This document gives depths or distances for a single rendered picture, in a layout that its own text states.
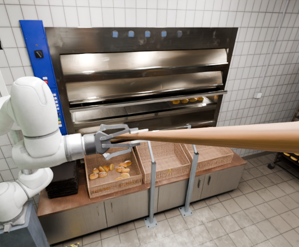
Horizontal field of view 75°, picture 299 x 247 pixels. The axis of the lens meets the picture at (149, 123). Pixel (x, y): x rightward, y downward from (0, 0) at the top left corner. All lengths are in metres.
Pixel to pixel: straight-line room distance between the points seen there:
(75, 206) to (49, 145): 1.54
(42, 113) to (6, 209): 1.02
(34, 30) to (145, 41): 0.94
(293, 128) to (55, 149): 0.61
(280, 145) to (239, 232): 2.63
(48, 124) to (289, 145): 0.58
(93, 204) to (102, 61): 1.41
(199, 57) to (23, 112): 1.99
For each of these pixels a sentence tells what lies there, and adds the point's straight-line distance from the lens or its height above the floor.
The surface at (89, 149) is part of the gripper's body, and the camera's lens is 0.69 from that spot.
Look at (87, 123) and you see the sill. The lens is 2.21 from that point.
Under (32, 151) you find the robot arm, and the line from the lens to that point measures 0.69.
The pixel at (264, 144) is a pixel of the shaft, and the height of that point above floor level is 2.12.
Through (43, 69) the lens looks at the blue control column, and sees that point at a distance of 1.98.
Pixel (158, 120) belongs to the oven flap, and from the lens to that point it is 2.42.
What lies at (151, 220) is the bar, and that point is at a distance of 2.60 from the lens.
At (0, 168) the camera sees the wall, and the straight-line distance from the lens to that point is 2.59.
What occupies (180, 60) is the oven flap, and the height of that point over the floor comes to 1.78.
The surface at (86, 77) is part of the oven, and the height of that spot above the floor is 1.67.
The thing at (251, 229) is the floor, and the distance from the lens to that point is 2.92.
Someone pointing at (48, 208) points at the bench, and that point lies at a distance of 2.25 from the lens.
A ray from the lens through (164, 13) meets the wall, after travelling 2.10.
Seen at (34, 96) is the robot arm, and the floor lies 2.02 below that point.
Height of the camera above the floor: 2.23
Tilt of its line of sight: 30 degrees down
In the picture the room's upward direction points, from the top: 2 degrees clockwise
